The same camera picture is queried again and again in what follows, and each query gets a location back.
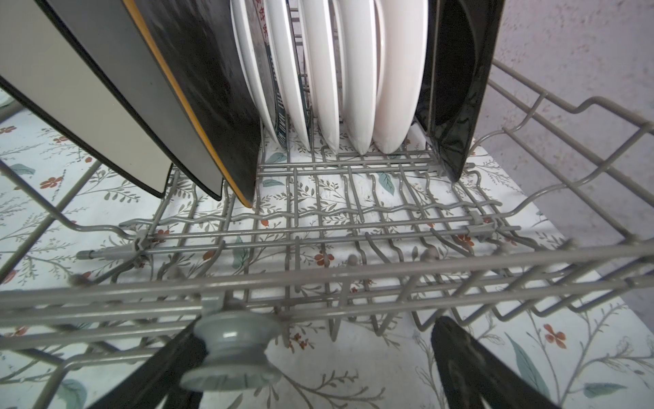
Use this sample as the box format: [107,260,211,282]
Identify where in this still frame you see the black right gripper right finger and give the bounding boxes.
[431,316,556,408]

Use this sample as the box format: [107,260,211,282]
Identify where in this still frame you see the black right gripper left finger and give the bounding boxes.
[91,322,207,408]

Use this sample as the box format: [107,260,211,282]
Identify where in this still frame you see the white square plate black rim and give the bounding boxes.
[1,1,172,198]

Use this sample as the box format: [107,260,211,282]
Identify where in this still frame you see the black square plate glossy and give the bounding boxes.
[416,0,505,182]

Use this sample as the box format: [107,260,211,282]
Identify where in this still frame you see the white round plate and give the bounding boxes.
[298,0,340,153]
[230,0,283,148]
[334,1,377,155]
[264,0,311,148]
[373,1,429,154]

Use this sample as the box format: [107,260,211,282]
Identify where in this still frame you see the grey wire dish rack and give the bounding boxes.
[1,63,653,408]

